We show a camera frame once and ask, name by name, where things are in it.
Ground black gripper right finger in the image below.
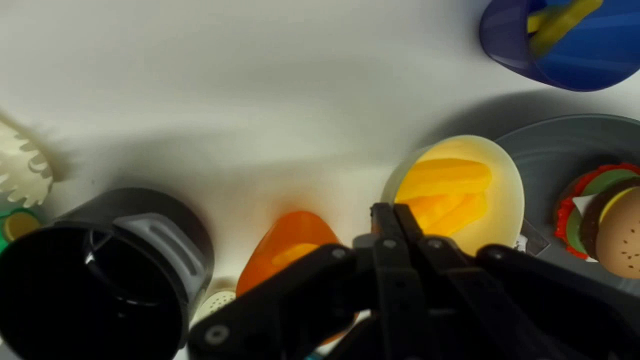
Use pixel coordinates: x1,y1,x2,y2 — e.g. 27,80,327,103
394,201,640,360

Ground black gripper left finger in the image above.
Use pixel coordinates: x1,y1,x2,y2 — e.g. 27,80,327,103
185,201,428,360

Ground cream plastic bowl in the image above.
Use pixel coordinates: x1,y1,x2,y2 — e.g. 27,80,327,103
382,133,526,259

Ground orange yellow toy fries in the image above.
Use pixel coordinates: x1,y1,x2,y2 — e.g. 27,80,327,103
395,156,495,236

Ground blue bowl with banana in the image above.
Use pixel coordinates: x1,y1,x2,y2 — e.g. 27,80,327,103
477,0,640,94

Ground yellow toy food piece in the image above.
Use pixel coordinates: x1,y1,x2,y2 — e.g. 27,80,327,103
526,0,605,59

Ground orange plastic cup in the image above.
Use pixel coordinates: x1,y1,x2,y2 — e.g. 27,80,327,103
236,209,342,300

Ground grey plate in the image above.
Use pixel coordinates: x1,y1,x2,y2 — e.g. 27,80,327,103
495,114,640,295

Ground cream perforated toy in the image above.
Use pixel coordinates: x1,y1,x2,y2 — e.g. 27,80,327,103
187,277,239,330

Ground toy burger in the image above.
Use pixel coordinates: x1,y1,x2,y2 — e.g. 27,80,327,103
551,159,640,281

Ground black toy pot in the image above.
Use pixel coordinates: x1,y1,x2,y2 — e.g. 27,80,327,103
0,185,216,360

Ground green yellow toy food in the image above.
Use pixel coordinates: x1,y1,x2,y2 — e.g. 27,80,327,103
0,206,43,257

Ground teal cream pasta fork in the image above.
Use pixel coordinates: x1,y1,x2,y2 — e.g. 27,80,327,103
0,111,55,209

